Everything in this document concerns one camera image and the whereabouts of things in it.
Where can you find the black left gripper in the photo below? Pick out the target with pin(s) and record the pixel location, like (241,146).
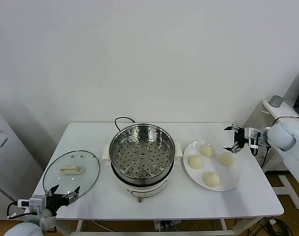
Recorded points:
(54,201)

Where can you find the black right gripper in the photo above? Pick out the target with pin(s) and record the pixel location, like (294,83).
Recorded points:
(240,140)

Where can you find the white steamed baozi bun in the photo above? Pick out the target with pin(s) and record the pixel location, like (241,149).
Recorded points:
(195,162)
(207,150)
(227,159)
(211,180)

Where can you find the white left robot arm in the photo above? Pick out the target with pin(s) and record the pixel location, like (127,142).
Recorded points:
(24,229)

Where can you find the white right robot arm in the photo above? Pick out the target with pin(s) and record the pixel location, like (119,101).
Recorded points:
(281,135)

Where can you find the perforated steel steamer basket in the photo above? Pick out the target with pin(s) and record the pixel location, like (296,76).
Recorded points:
(122,140)

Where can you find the white round plate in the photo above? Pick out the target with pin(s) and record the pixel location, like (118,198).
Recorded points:
(227,182)

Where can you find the grey cylinder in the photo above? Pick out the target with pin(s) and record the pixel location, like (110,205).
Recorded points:
(275,101)

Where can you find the white side desk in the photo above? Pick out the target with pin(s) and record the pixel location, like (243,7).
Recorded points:
(286,108)

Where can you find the white metal cabinet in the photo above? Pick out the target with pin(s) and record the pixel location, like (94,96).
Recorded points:
(7,157)

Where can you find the cream electric cooker base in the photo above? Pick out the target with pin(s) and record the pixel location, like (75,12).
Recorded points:
(149,190)

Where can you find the white plug adapter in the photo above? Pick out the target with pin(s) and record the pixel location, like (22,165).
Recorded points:
(272,221)

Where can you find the white power strip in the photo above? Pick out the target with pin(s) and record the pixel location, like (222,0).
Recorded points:
(164,225)

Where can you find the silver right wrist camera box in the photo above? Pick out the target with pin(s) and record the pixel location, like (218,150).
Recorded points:
(252,134)

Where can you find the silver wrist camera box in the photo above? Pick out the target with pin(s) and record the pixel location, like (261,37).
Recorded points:
(37,203)
(252,134)

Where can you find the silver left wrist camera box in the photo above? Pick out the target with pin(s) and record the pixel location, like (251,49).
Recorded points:
(37,203)

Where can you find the white table frame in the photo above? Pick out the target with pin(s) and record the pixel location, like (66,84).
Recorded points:
(78,226)

